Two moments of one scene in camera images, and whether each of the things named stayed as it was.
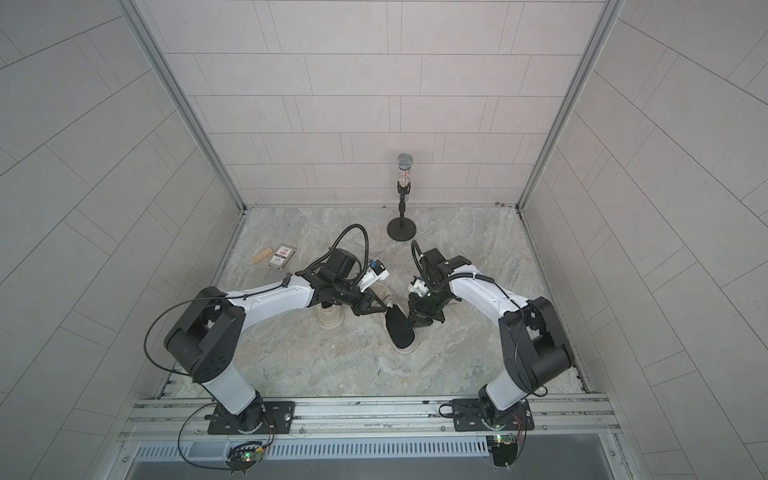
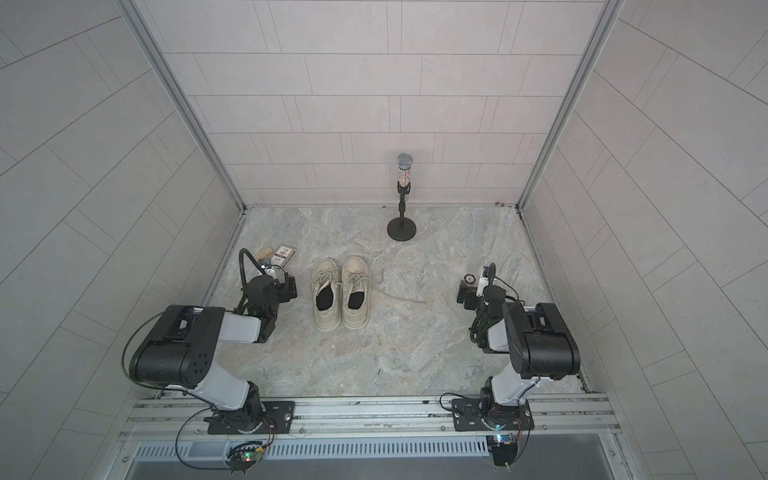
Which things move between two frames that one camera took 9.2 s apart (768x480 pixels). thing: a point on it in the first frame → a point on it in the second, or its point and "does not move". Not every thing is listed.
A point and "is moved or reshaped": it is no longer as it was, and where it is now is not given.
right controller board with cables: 503,448 does not move
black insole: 399,326 is moved or reshaped
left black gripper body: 348,294 → 282,295
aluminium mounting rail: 184,420 does not move
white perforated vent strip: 470,446 does not move
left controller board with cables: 244,456 does not move
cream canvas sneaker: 402,336 is moved or reshaped
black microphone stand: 403,228 does not move
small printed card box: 281,256 does not move
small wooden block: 262,255 does not move
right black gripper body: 430,305 → 476,303
